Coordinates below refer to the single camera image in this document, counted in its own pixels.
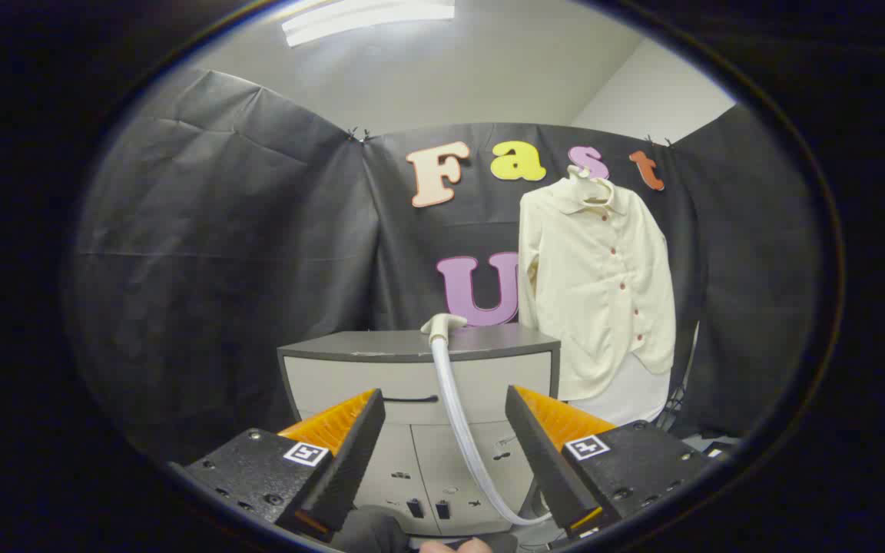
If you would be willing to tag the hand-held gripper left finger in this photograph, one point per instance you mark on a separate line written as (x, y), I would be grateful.
(350, 468)

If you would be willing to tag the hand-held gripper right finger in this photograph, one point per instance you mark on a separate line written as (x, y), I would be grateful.
(546, 468)

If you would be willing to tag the white garment steamer head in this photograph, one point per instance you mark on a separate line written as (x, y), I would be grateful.
(439, 326)

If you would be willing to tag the cream button shirt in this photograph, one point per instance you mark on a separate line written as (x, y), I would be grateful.
(596, 292)

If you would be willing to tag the dark cloth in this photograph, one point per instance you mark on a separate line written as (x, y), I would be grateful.
(369, 531)

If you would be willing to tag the grey cabinet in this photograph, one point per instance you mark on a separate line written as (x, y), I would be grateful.
(335, 384)

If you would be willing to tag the white hanging ironing pad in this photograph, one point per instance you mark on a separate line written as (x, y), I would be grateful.
(634, 395)

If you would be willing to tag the black backdrop stand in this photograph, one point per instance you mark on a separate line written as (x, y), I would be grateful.
(673, 411)

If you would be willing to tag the black backdrop cloth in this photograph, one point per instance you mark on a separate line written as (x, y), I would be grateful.
(220, 269)

